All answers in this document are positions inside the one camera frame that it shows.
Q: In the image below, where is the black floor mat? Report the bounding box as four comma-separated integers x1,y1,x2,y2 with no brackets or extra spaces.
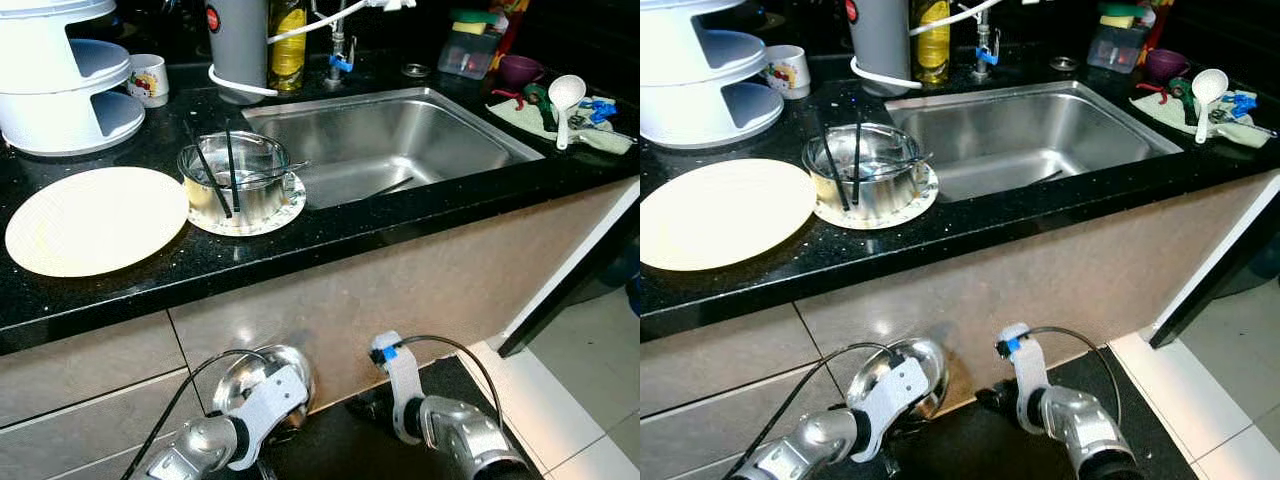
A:
250,355,546,480
880,348,1201,480

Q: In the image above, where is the red package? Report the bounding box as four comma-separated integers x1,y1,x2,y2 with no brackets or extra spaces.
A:
490,0,528,61
1140,0,1173,53

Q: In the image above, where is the metal faucet blue clip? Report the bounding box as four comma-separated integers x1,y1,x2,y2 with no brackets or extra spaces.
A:
968,0,1002,82
322,0,358,87

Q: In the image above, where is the steel bowl yellow base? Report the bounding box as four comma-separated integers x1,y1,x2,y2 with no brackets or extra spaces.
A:
847,337,949,431
212,345,316,441

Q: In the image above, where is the white printed mug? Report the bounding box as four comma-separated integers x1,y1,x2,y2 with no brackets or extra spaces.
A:
765,45,811,100
127,54,170,108

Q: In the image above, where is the pale green cloth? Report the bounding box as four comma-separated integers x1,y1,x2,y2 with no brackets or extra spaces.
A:
487,95,636,156
1133,88,1277,149

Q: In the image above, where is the small deep steel bowl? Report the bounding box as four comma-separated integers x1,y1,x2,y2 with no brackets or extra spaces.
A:
803,123,926,220
178,131,293,227

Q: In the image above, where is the black cabinet side panel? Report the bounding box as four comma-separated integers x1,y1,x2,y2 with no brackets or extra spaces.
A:
498,200,641,358
1150,195,1280,349

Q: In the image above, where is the pale yellow plate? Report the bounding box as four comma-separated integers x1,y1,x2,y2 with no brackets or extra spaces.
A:
640,158,817,272
5,166,191,278

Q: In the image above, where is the yellow cooking oil bottle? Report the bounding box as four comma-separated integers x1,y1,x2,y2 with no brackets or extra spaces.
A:
910,0,951,86
268,0,309,93

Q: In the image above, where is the white patterned plate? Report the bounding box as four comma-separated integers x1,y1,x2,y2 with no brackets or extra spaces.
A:
812,163,939,231
185,170,307,237

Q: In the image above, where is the grey cylinder water filter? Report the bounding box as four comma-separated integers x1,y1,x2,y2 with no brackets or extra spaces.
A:
845,0,912,97
205,0,271,105

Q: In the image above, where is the green handled tool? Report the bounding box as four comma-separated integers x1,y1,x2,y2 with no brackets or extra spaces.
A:
1169,77,1202,127
524,84,559,133

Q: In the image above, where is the white round tiered rack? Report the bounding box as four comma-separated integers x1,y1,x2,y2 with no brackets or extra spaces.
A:
0,0,147,157
640,0,785,150

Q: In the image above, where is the white hose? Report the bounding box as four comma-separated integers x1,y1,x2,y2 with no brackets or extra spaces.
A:
850,0,1003,91
207,0,393,99

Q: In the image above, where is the clear container with sponge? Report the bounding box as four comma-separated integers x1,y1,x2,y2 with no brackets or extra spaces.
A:
437,9,502,81
1087,3,1150,74

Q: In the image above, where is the stainless steel sink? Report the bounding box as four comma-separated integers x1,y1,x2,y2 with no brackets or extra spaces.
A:
243,87,546,211
885,80,1184,203

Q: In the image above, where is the grey sink cabinet front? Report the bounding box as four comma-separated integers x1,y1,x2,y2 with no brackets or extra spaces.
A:
795,170,1280,406
168,180,641,411

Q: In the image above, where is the grey cabinet drawer front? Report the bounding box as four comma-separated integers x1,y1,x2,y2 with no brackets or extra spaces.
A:
0,370,209,480
0,312,189,429
640,305,812,419
640,362,853,480

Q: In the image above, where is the white plastic ladle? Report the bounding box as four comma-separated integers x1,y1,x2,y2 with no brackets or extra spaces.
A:
1192,69,1230,144
548,75,588,151

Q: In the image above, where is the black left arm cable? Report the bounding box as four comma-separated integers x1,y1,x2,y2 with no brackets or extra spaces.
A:
148,348,271,480
735,342,896,480

